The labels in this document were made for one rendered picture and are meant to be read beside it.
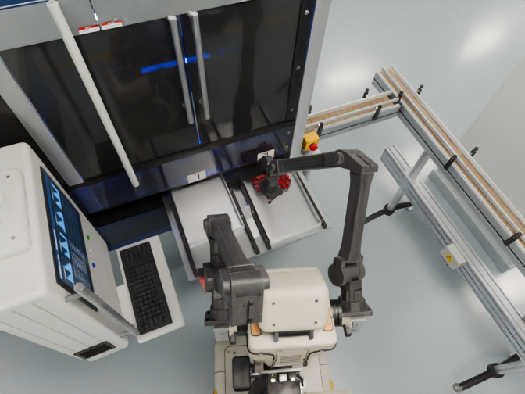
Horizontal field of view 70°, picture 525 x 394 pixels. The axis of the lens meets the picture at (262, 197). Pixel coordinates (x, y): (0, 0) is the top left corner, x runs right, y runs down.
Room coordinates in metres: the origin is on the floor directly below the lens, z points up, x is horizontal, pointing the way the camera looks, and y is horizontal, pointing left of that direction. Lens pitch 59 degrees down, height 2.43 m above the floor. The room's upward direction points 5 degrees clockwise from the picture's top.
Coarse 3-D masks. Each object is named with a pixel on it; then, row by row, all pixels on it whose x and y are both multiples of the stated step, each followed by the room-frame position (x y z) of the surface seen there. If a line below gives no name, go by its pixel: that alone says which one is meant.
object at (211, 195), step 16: (176, 192) 0.92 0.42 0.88; (192, 192) 0.92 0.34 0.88; (208, 192) 0.93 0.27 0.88; (224, 192) 0.94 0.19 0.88; (192, 208) 0.84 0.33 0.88; (208, 208) 0.84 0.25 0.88; (224, 208) 0.85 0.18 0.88; (192, 224) 0.75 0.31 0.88; (240, 224) 0.77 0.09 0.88; (192, 240) 0.67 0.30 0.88; (208, 240) 0.67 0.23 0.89
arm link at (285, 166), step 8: (328, 152) 0.78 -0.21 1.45; (336, 152) 0.74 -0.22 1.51; (272, 160) 0.91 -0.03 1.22; (280, 160) 0.88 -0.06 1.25; (288, 160) 0.87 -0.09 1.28; (296, 160) 0.84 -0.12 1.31; (304, 160) 0.82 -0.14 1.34; (312, 160) 0.80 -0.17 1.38; (320, 160) 0.78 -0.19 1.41; (328, 160) 0.74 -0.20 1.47; (336, 160) 0.72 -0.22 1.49; (280, 168) 0.86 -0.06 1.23; (288, 168) 0.84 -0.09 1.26; (296, 168) 0.82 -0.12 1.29; (304, 168) 0.80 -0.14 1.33; (312, 168) 0.78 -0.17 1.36; (320, 168) 0.77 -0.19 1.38; (328, 168) 0.76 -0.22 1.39
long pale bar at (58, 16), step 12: (60, 12) 0.76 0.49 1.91; (60, 24) 0.75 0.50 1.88; (72, 36) 0.76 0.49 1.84; (72, 48) 0.75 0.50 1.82; (84, 72) 0.75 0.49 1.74; (84, 84) 0.75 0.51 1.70; (96, 96) 0.75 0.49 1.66; (96, 108) 0.75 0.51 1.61; (108, 120) 0.76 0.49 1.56; (108, 132) 0.75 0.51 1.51; (120, 144) 0.76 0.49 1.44; (120, 156) 0.75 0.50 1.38; (132, 168) 0.81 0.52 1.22; (132, 180) 0.75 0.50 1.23
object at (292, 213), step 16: (288, 192) 0.97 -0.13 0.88; (304, 192) 0.96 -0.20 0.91; (256, 208) 0.87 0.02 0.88; (272, 208) 0.87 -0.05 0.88; (288, 208) 0.88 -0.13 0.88; (304, 208) 0.89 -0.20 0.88; (272, 224) 0.78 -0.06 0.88; (288, 224) 0.79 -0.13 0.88; (304, 224) 0.80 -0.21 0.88; (320, 224) 0.80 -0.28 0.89; (272, 240) 0.69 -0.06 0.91
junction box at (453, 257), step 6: (450, 246) 0.91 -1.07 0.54; (444, 252) 0.89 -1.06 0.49; (450, 252) 0.87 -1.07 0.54; (456, 252) 0.88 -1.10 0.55; (444, 258) 0.87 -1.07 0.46; (450, 258) 0.85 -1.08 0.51; (456, 258) 0.84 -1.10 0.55; (462, 258) 0.84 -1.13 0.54; (450, 264) 0.83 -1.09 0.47; (456, 264) 0.81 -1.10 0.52
